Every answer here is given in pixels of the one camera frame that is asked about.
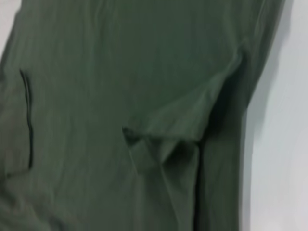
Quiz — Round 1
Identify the dark green shirt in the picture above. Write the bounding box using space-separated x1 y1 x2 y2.
0 0 294 231

